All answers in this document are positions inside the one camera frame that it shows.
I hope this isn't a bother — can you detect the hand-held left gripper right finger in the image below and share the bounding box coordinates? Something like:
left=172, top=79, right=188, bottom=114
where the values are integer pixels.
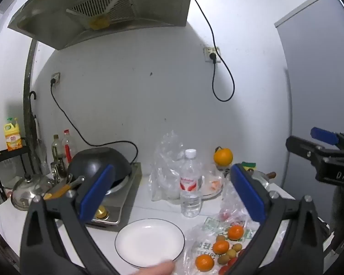
left=226, top=163, right=324, bottom=275

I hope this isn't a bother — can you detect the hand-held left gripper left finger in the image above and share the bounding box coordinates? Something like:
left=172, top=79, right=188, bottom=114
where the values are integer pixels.
left=19, top=165, right=121, bottom=275

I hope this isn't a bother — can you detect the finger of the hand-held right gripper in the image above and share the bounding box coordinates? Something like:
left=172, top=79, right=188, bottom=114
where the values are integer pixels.
left=286, top=135, right=333, bottom=165
left=310, top=127, right=344, bottom=151

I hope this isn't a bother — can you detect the tangerine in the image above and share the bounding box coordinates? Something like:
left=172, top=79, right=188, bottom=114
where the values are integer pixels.
left=195, top=254, right=214, bottom=272
left=227, top=225, right=245, bottom=241
left=213, top=241, right=230, bottom=255

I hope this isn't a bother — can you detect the green printed plastic bag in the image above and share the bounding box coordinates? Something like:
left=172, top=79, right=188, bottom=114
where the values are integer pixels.
left=183, top=212, right=278, bottom=275

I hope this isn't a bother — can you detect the white plate with black rim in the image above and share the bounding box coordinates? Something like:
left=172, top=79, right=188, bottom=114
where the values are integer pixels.
left=115, top=218, right=186, bottom=270

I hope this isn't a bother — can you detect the person's left hand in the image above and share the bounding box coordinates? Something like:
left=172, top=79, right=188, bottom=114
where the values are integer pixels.
left=138, top=261, right=176, bottom=275

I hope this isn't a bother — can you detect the crumpled clear plastic bag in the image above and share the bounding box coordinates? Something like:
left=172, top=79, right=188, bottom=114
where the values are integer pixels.
left=219, top=178, right=255, bottom=227

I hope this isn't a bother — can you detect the steel countertop stove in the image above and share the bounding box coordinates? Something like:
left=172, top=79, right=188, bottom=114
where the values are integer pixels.
left=86, top=162, right=142, bottom=232

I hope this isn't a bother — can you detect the white bowl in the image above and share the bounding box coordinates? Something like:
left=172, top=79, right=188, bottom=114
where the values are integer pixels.
left=202, top=169, right=227, bottom=198

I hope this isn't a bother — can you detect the large orange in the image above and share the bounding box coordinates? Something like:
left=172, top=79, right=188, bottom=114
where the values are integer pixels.
left=214, top=147, right=233, bottom=167

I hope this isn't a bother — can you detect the red label sauce bottle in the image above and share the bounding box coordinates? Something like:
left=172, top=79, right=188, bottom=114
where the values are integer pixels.
left=61, top=129, right=76, bottom=164

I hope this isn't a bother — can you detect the dark oil bottle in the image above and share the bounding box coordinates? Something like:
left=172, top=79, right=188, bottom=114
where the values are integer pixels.
left=52, top=134, right=65, bottom=175

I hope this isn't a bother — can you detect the clear plastic water bottle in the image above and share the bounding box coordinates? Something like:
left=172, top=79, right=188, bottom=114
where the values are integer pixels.
left=180, top=148, right=205, bottom=218

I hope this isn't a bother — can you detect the yellow dish soap bottle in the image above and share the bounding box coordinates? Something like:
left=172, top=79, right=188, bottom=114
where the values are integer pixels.
left=3, top=117, right=23, bottom=152

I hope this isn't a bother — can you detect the dark vertical pipe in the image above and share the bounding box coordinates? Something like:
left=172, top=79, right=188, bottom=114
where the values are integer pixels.
left=23, top=38, right=38, bottom=175

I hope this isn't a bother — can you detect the yellow oil cup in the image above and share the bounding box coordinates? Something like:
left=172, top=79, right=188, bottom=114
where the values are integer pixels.
left=87, top=16, right=111, bottom=30

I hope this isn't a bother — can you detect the steel range hood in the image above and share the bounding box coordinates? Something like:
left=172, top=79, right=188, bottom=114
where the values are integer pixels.
left=7, top=0, right=196, bottom=50

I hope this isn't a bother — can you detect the metal pot with wooden handle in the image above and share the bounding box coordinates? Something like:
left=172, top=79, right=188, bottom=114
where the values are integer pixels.
left=248, top=169, right=276, bottom=191

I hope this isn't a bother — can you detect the black wok with wooden handle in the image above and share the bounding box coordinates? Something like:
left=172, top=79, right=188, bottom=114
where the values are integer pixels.
left=43, top=147, right=133, bottom=200

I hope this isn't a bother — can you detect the black stove cable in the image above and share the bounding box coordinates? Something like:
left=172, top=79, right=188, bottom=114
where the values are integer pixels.
left=50, top=82, right=139, bottom=165

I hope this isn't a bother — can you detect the black wire rack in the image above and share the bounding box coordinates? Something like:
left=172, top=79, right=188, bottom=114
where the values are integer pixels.
left=0, top=137, right=32, bottom=204

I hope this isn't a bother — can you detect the black range hood cable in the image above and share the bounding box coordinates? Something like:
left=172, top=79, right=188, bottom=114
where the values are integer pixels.
left=191, top=0, right=236, bottom=102

